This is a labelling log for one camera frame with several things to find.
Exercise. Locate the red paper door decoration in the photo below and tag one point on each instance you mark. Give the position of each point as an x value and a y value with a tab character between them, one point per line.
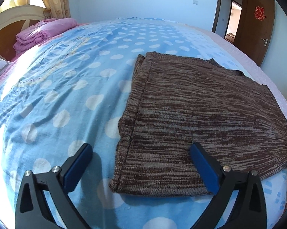
259	13

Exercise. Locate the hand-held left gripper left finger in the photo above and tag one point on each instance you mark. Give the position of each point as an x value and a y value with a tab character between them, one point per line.
77	164

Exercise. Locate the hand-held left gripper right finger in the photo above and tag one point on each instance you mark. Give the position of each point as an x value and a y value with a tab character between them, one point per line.
204	165

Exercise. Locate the brown wooden door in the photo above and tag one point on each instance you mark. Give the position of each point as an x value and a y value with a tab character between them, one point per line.
254	33

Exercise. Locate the dark wooden door frame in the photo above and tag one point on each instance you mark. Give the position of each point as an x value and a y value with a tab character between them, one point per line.
217	9

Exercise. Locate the white and wooden headboard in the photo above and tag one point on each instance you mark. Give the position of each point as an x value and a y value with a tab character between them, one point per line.
12	21

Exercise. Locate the bed with polka dot sheet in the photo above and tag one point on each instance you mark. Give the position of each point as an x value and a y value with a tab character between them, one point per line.
69	95

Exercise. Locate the folded pink blanket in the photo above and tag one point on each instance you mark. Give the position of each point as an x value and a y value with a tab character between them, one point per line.
40	32

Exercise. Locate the brown knitted sweater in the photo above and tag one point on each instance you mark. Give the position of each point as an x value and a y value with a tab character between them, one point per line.
200	124

